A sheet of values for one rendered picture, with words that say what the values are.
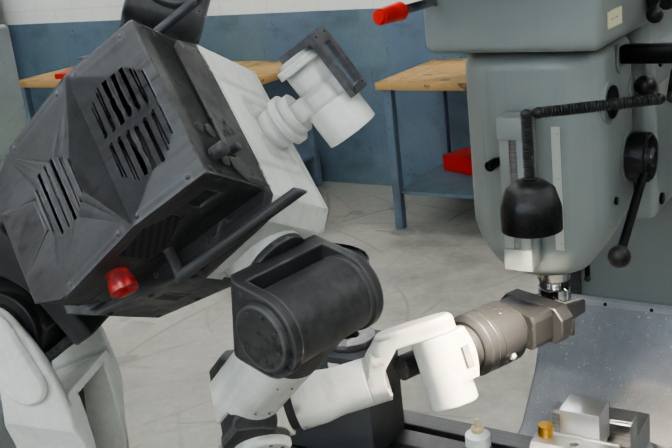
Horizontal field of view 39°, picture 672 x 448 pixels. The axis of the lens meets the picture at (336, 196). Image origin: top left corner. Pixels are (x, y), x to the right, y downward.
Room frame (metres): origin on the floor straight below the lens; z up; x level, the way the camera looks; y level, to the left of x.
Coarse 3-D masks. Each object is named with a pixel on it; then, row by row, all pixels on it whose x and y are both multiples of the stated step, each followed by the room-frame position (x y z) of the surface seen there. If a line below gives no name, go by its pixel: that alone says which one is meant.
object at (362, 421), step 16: (352, 336) 1.53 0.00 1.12; (368, 336) 1.49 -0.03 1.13; (336, 352) 1.47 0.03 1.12; (352, 352) 1.46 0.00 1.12; (320, 368) 1.47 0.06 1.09; (400, 384) 1.53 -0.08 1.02; (400, 400) 1.52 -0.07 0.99; (352, 416) 1.44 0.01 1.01; (368, 416) 1.43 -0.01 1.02; (384, 416) 1.47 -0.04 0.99; (400, 416) 1.52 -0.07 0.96; (304, 432) 1.50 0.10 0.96; (320, 432) 1.48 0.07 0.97; (336, 432) 1.46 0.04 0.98; (352, 432) 1.45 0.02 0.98; (368, 432) 1.43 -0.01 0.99; (384, 432) 1.46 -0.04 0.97
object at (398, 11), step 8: (424, 0) 1.23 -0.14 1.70; (432, 0) 1.25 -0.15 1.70; (384, 8) 1.15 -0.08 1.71; (392, 8) 1.16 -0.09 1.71; (400, 8) 1.17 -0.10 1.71; (408, 8) 1.19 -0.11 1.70; (416, 8) 1.21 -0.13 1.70; (424, 8) 1.23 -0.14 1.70; (376, 16) 1.14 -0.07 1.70; (384, 16) 1.14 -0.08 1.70; (392, 16) 1.15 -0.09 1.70; (400, 16) 1.16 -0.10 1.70; (384, 24) 1.15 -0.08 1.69
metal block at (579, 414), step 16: (576, 400) 1.30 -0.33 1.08; (592, 400) 1.29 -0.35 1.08; (608, 400) 1.29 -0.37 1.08; (560, 416) 1.28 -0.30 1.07; (576, 416) 1.26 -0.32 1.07; (592, 416) 1.25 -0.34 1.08; (608, 416) 1.29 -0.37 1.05; (576, 432) 1.27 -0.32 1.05; (592, 432) 1.25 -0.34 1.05; (608, 432) 1.28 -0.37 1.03
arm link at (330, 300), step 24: (312, 264) 1.02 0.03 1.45; (336, 264) 1.00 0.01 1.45; (288, 288) 0.95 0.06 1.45; (312, 288) 0.96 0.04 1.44; (336, 288) 0.97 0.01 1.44; (360, 288) 0.99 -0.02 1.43; (312, 312) 0.93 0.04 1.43; (336, 312) 0.95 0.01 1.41; (360, 312) 0.98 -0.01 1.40; (312, 336) 0.92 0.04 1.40; (336, 336) 0.95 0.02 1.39; (312, 360) 0.99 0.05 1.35
